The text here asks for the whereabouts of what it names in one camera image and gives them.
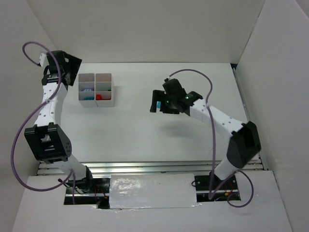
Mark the teal long lego brick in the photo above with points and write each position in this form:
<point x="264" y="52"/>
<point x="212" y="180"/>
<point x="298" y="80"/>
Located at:
<point x="158" y="105"/>

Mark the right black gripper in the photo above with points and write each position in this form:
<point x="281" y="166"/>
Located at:
<point x="154" y="101"/>

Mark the red lego brick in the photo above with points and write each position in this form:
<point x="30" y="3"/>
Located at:
<point x="99" y="97"/>

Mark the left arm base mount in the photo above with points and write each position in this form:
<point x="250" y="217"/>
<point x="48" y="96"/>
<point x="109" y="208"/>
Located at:
<point x="97" y="194"/>

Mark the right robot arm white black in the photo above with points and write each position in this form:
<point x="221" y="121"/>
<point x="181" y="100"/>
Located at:
<point x="243" y="139"/>

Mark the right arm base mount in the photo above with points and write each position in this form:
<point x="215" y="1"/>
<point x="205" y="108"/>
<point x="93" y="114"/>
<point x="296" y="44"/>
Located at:
<point x="201" y="183"/>

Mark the side aluminium rail right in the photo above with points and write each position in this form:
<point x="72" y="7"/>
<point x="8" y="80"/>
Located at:
<point x="247" y="110"/>

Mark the white divided container right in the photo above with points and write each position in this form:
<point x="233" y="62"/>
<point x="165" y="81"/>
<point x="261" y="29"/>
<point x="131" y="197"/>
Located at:
<point x="104" y="81"/>

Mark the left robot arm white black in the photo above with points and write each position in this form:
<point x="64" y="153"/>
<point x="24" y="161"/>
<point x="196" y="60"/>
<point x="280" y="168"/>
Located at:
<point x="47" y="141"/>

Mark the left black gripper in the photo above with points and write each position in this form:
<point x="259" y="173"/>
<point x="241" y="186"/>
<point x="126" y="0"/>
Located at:
<point x="73" y="68"/>

